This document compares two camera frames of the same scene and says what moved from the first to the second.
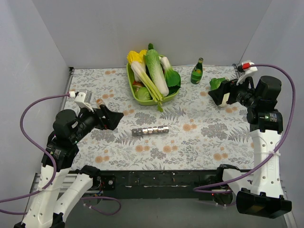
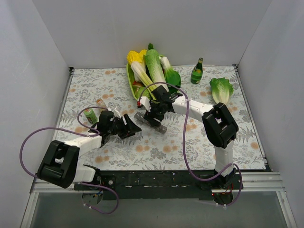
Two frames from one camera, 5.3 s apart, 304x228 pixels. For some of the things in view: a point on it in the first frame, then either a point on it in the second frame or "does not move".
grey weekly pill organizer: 137,132 to 139,116
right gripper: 230,93 to 154,114
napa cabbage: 156,71 does not move
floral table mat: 192,132 does not move
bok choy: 173,76 does not move
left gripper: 102,118 to 125,127
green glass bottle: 196,73 does not move
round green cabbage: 142,93 does not move
